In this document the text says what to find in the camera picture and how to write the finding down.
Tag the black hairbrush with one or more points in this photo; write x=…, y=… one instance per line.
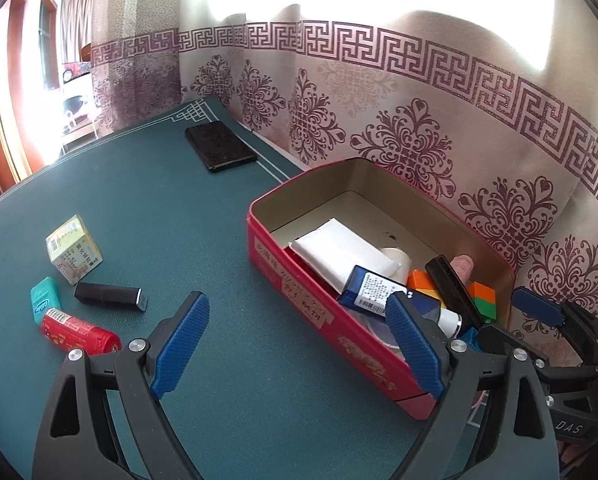
x=449, y=280

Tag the white tissue packet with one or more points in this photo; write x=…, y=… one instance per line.
x=339, y=250

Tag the pink hair roller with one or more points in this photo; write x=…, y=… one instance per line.
x=463, y=265

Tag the white background appliance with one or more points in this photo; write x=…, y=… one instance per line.
x=76, y=105

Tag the orange and green toy block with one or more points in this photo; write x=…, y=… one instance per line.
x=481, y=297

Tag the blue and white tube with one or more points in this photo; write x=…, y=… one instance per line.
x=369, y=290

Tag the patterned white purple curtain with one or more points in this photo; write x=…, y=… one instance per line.
x=379, y=85

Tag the blue toy block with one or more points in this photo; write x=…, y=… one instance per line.
x=471, y=339

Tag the teal cloth-covered desktop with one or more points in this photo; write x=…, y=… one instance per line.
x=179, y=230

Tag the black lipstick tube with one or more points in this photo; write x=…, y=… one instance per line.
x=104, y=292

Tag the teal gum box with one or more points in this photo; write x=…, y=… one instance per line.
x=44, y=300

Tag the orange and yellow toy block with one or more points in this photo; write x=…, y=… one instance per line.
x=419, y=280

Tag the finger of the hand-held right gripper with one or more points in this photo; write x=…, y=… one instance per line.
x=539, y=306
x=494, y=340

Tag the white gauze roll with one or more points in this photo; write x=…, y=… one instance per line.
x=396, y=257

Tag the black phone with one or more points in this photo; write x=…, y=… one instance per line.
x=219, y=145

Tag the red candy tube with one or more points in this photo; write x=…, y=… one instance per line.
x=74, y=335

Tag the red cookie tin box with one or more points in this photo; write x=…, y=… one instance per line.
x=304, y=265

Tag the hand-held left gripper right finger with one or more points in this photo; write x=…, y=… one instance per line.
x=414, y=345

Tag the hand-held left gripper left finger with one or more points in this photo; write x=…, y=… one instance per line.
x=179, y=345

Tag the white and yellow medicine box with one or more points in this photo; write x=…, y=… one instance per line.
x=74, y=255

